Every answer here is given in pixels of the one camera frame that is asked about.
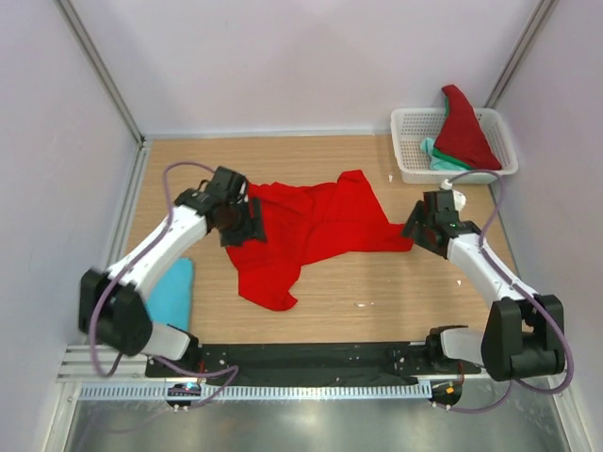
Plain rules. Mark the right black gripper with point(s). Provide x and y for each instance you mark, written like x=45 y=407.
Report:
x=417 y=216

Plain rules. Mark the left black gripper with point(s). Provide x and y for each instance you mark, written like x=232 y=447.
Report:
x=252 y=227

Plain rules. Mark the bright red t shirt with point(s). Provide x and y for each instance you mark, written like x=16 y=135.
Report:
x=309 y=224

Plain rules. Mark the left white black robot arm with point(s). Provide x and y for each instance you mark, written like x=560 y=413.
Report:
x=112 y=302

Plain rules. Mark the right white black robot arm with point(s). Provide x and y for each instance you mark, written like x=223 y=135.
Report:
x=524 y=332

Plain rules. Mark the mint t shirt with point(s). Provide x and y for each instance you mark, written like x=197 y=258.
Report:
x=436 y=163

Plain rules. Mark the folded light blue t shirt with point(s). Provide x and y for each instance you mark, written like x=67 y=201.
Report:
x=170 y=301

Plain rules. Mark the dark red t shirt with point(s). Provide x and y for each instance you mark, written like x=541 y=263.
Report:
x=478 y=149

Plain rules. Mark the white plastic basket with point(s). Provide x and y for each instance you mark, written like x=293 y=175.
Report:
x=409 y=127

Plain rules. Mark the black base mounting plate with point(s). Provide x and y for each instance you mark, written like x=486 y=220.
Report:
x=327 y=365

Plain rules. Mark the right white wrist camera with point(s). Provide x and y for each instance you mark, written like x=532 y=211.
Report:
x=459 y=199

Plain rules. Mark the white slotted cable duct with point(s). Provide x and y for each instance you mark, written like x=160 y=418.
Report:
x=187 y=392

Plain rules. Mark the left aluminium corner post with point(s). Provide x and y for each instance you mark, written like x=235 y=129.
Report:
x=94 y=58

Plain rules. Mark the aluminium corner post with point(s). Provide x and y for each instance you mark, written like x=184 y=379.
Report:
x=536 y=24
x=94 y=58

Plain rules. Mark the right aluminium corner post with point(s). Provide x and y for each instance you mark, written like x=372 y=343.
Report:
x=536 y=24

